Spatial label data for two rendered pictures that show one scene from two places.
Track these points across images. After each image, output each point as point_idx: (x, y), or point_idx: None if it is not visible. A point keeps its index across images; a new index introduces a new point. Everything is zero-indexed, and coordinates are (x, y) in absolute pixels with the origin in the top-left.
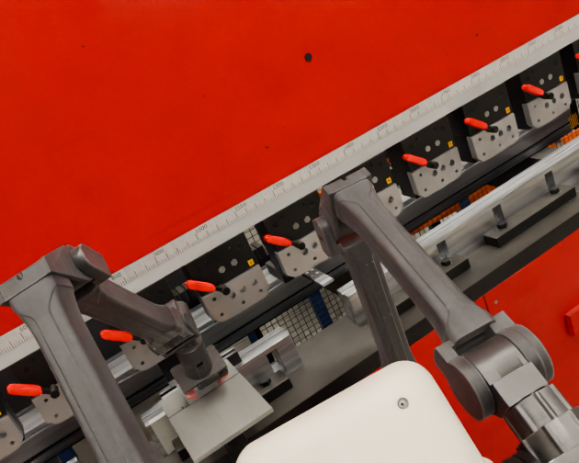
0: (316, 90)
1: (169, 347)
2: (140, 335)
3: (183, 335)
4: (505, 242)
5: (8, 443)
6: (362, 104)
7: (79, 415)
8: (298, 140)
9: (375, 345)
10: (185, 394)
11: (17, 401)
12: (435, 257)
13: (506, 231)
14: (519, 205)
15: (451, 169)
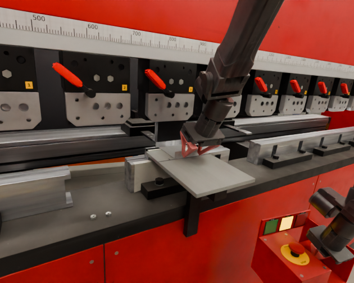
0: (309, 16)
1: (223, 87)
2: (245, 37)
3: (243, 81)
4: (325, 155)
5: (25, 118)
6: (317, 42)
7: None
8: (290, 36)
9: (273, 176)
10: (189, 145)
11: (23, 129)
12: (296, 147)
13: (327, 150)
14: (328, 142)
15: (323, 105)
